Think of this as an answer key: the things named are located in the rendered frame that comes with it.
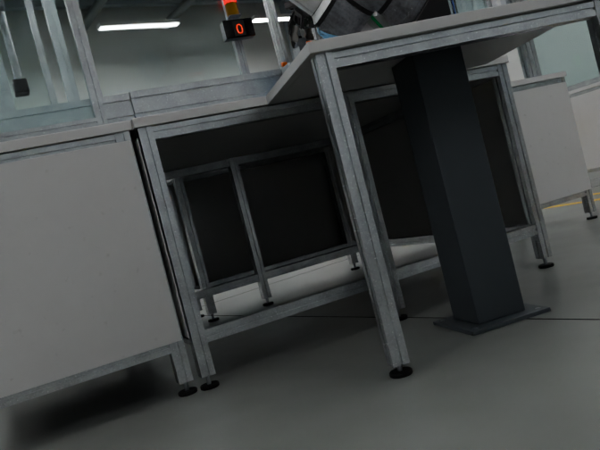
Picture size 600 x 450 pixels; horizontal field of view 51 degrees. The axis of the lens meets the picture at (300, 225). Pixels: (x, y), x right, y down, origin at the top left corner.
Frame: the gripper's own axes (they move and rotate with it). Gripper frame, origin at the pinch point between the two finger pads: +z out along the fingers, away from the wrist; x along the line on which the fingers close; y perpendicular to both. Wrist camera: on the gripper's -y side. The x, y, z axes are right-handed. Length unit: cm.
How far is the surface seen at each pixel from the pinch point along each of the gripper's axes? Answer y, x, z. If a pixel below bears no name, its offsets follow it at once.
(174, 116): 36, -62, 1
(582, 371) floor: 162, -18, 4
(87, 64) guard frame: 19, -83, -11
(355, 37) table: 80, -29, -37
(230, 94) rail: 26.4, -39.4, 2.1
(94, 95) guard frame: 25, -83, -4
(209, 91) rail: 25, -46, 1
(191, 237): -45, -32, 121
